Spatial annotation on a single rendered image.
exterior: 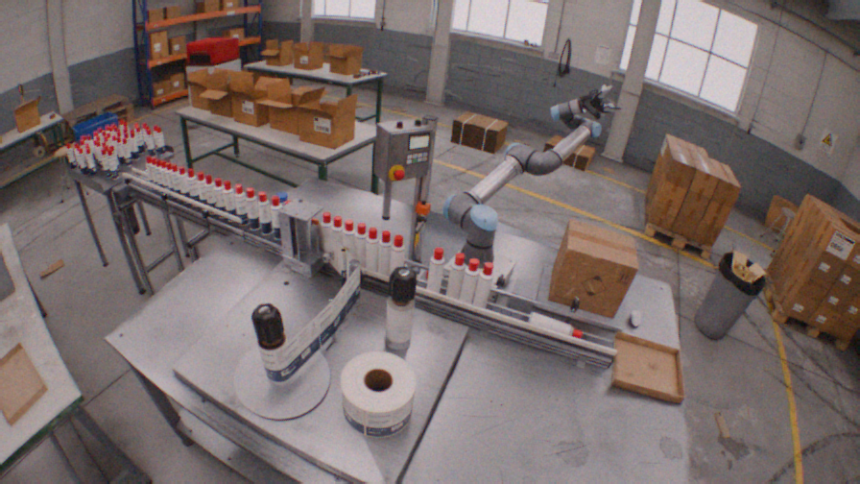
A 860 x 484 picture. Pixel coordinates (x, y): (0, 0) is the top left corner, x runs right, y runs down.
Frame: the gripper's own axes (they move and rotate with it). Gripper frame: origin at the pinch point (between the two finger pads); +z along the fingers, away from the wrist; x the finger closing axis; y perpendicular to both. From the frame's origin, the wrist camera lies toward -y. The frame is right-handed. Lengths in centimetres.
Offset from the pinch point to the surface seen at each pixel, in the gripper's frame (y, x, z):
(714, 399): -105, 184, 31
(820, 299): -4, 281, 157
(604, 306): -92, 27, -18
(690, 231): 85, 261, 19
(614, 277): -85, 16, -11
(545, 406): -138, 1, -29
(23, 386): -197, -132, -159
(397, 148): -73, -65, -59
